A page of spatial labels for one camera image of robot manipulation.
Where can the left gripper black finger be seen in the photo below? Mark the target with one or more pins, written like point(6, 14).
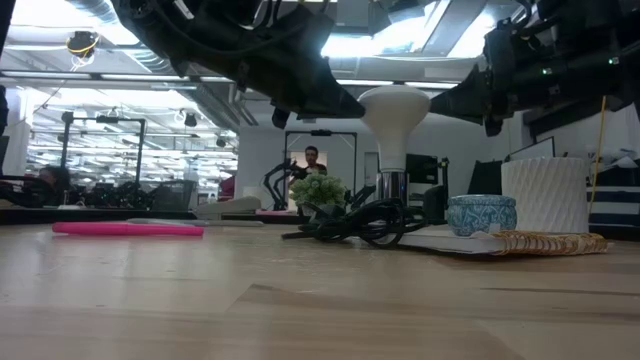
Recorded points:
point(325, 100)

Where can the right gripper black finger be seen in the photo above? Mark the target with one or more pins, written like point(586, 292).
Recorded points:
point(470, 97)

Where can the white flood lightbulb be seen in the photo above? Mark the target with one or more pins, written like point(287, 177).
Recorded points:
point(394, 120)

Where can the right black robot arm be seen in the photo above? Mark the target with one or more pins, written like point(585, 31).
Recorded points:
point(585, 60)

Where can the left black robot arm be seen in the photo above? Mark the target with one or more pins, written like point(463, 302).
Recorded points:
point(190, 30)

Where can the person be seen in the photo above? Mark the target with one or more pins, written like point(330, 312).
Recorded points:
point(312, 157)
point(55, 177)

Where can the computer monitor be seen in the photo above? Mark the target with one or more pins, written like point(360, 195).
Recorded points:
point(532, 150)

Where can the small green potted plant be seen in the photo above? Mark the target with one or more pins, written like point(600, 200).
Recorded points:
point(318, 190)

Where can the white textured cup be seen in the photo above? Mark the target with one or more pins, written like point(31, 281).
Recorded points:
point(545, 195)

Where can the light grey stapler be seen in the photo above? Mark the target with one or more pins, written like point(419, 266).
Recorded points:
point(230, 206)

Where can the beige spiral notebook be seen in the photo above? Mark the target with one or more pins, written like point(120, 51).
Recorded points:
point(460, 242)

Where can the navy white striped box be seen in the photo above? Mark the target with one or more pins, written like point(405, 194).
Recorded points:
point(617, 200)

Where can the black ceiling-mounted device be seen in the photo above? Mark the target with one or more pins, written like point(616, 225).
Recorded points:
point(82, 42)

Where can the pink pen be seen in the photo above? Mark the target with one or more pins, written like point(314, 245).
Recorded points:
point(125, 229)

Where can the black gantry frame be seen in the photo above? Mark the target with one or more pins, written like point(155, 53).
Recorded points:
point(141, 160)

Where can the black aluminium table frame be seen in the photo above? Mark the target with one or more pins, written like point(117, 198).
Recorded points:
point(100, 216)

